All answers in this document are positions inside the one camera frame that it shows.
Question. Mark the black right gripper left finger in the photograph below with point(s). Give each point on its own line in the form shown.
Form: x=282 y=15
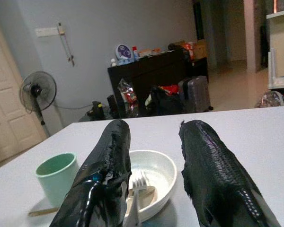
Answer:
x=109 y=163

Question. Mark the wooden stick utensil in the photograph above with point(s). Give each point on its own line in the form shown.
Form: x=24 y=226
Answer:
x=42 y=211

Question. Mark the black bag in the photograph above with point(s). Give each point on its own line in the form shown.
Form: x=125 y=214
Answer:
x=163 y=101

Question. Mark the cream panelled door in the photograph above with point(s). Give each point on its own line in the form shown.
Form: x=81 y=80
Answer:
x=7 y=94

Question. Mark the wooden spoon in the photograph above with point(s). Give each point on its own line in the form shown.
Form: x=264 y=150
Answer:
x=146 y=192

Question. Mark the clear plastic bag red items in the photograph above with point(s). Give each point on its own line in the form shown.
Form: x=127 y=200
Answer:
x=127 y=98

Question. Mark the white shelf unit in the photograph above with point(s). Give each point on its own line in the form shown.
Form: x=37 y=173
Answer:
x=280 y=49

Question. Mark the black yellow power tool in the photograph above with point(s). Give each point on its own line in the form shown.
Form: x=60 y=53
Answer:
x=97 y=108

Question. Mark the standing electric fan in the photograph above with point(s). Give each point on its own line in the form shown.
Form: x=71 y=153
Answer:
x=38 y=91

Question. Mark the transparent bag on floor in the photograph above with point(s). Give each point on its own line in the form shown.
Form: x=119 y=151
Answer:
x=272 y=99

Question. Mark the dark wooden cabinet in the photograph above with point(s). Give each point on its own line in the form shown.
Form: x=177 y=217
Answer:
x=153 y=73

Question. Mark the white bowl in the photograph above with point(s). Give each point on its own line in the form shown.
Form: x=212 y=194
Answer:
x=156 y=170

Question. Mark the cardboard box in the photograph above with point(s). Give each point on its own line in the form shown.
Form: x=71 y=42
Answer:
x=200 y=48

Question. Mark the white bottle red cap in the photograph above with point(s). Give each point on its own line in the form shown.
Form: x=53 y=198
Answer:
x=135 y=52

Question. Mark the white plastic fork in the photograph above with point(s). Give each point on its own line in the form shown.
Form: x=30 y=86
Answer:
x=137 y=196

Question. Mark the grey hard-shell suitcase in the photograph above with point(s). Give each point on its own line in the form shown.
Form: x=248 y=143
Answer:
x=195 y=94

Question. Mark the white wall switch panel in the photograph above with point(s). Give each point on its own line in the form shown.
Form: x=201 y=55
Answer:
x=47 y=32

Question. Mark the mint green cup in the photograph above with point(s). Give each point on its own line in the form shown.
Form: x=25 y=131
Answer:
x=55 y=176

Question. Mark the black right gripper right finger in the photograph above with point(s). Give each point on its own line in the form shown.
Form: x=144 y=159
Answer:
x=210 y=165

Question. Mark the round purple white container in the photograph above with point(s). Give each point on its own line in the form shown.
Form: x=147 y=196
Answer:
x=124 y=52

